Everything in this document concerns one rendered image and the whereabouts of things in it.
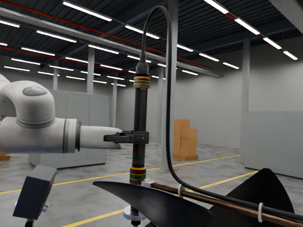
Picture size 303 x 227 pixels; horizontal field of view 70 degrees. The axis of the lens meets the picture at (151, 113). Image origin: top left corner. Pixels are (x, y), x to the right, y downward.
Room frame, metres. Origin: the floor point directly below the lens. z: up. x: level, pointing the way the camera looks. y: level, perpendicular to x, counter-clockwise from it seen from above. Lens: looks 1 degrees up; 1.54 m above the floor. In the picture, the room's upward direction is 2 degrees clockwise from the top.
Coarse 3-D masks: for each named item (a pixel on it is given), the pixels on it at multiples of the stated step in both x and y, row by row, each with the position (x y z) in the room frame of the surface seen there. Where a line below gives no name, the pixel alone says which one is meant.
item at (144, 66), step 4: (140, 56) 0.58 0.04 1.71; (144, 56) 0.58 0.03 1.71; (140, 60) 0.58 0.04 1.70; (144, 60) 0.58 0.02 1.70; (140, 64) 0.57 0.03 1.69; (144, 64) 0.57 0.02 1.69; (136, 68) 0.58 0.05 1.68; (140, 68) 0.57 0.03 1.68; (144, 68) 0.57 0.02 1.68; (148, 68) 0.58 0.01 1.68; (136, 72) 0.57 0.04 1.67; (140, 72) 0.57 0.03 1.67; (144, 72) 0.57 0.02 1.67; (148, 72) 0.58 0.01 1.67; (140, 76) 0.60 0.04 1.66; (144, 76) 0.60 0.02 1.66; (132, 208) 0.57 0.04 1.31; (136, 212) 0.57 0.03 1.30; (132, 224) 0.57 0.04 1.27; (136, 224) 0.57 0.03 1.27
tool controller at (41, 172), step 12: (36, 168) 1.17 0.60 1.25; (48, 168) 1.24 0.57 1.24; (36, 180) 1.03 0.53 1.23; (48, 180) 1.05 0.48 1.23; (24, 192) 1.01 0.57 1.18; (36, 192) 1.03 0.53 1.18; (48, 192) 1.10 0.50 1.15; (24, 204) 1.02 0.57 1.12; (36, 204) 1.03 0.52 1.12; (48, 204) 1.12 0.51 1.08; (24, 216) 1.02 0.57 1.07; (36, 216) 1.03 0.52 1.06
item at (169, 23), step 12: (168, 12) 0.53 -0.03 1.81; (168, 24) 0.53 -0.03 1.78; (144, 36) 0.58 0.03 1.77; (168, 36) 0.53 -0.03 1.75; (144, 48) 0.58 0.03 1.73; (168, 48) 0.53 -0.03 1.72; (168, 60) 0.53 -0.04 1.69; (168, 72) 0.52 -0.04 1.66; (168, 84) 0.52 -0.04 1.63; (168, 96) 0.52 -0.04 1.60; (168, 108) 0.52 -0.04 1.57; (168, 120) 0.52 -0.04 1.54; (168, 132) 0.52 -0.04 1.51; (168, 144) 0.52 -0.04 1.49; (168, 156) 0.52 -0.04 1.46; (180, 180) 0.50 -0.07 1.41; (180, 192) 0.49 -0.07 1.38; (204, 192) 0.46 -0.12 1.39; (240, 204) 0.42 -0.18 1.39; (252, 204) 0.40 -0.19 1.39; (288, 216) 0.37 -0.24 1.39; (300, 216) 0.36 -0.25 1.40
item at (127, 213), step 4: (152, 180) 0.56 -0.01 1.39; (144, 184) 0.55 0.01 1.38; (148, 184) 0.54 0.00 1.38; (152, 188) 0.55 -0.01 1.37; (124, 208) 0.59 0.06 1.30; (128, 208) 0.59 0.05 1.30; (124, 212) 0.57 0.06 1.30; (128, 212) 0.57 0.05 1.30; (132, 212) 0.57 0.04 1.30; (140, 212) 0.55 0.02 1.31; (124, 216) 0.56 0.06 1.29; (128, 216) 0.55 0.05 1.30; (132, 216) 0.55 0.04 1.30; (136, 216) 0.55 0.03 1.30; (140, 216) 0.55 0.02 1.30; (144, 216) 0.56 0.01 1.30; (132, 220) 0.55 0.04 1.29; (136, 220) 0.55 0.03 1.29; (140, 220) 0.55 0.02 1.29
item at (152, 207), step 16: (112, 192) 0.45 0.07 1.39; (128, 192) 0.41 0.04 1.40; (144, 192) 0.38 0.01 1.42; (160, 192) 0.36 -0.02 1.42; (144, 208) 0.46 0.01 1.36; (160, 208) 0.41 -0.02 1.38; (176, 208) 0.38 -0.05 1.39; (192, 208) 0.35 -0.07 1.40; (160, 224) 0.50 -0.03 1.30; (176, 224) 0.43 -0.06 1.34; (192, 224) 0.39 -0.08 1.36
